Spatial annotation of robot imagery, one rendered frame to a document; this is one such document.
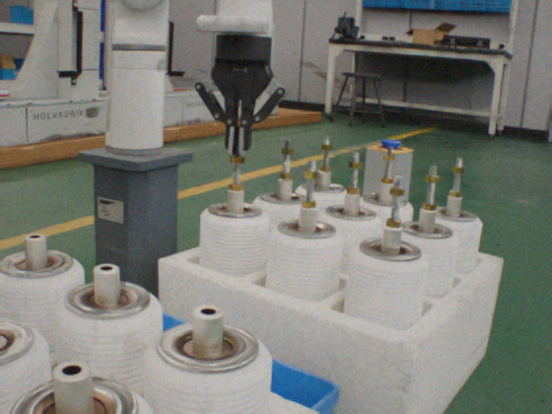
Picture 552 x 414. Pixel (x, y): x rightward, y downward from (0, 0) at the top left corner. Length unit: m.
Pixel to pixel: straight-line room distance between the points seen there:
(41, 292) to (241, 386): 0.24
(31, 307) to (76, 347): 0.10
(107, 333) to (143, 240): 0.49
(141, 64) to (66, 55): 1.98
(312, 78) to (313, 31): 0.52
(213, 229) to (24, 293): 0.31
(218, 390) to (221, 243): 0.40
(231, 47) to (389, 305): 0.37
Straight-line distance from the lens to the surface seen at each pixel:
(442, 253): 0.75
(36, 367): 0.42
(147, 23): 0.97
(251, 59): 0.73
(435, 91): 5.78
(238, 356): 0.40
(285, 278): 0.70
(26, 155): 2.55
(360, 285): 0.65
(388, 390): 0.64
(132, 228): 0.93
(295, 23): 6.36
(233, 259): 0.76
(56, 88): 2.93
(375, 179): 1.08
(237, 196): 0.78
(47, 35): 2.90
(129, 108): 0.92
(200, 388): 0.38
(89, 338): 0.47
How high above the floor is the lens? 0.45
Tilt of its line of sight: 14 degrees down
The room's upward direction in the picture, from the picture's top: 3 degrees clockwise
